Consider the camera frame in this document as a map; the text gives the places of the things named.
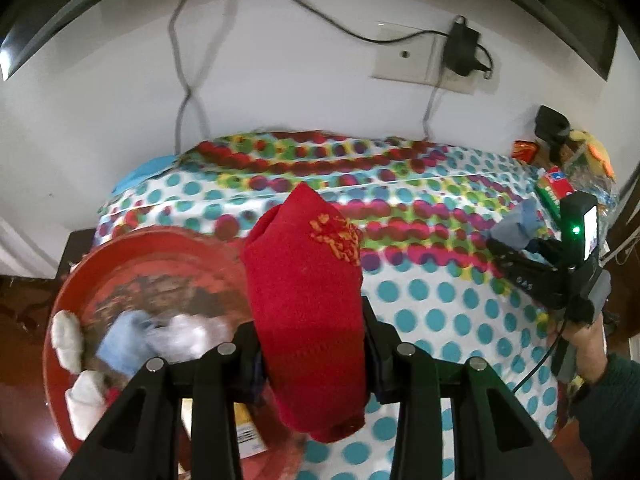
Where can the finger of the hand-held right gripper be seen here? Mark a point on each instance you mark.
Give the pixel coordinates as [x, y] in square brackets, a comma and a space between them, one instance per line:
[541, 247]
[507, 252]

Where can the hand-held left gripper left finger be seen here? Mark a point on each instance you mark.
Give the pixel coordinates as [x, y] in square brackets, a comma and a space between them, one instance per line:
[250, 360]

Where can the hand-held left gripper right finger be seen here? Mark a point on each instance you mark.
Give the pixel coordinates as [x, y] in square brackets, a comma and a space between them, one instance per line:
[377, 355]

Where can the yellow medicine box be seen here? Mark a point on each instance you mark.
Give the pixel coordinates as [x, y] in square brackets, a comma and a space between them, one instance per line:
[246, 427]

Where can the red embroidered sock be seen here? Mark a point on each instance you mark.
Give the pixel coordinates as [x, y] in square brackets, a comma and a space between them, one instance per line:
[305, 310]

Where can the grey blue sock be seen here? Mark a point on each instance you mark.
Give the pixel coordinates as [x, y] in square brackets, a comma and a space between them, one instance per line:
[125, 342]

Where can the round red tray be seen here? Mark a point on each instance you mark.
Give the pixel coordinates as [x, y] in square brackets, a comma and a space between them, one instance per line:
[150, 270]

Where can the white sock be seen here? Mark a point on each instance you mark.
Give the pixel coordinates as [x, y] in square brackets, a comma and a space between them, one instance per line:
[85, 400]
[67, 340]

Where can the person's right forearm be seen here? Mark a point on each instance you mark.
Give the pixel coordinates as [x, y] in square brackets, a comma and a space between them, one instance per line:
[610, 410]

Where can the person's right hand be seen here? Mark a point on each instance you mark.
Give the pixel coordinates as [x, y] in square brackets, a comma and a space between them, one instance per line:
[589, 347]

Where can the red green medicine box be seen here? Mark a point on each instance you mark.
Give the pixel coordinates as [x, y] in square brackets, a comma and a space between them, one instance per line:
[552, 187]

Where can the polka dot tablecloth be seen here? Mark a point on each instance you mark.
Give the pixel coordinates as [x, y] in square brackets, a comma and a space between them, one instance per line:
[425, 300]

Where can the clear plastic bag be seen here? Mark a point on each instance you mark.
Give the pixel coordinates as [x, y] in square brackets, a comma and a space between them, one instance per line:
[602, 190]

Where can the red snack packet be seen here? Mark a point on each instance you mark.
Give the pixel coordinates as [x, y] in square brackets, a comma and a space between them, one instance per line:
[524, 151]

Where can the yellow plush toy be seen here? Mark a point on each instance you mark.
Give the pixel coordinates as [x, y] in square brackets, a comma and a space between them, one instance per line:
[595, 147]

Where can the black phone stand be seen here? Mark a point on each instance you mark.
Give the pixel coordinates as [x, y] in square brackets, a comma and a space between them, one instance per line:
[550, 122]

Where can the black power adapter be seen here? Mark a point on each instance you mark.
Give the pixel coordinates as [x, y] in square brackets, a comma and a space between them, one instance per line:
[462, 47]

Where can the white wall socket plate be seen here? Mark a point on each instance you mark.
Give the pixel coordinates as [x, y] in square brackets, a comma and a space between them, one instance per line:
[400, 60]

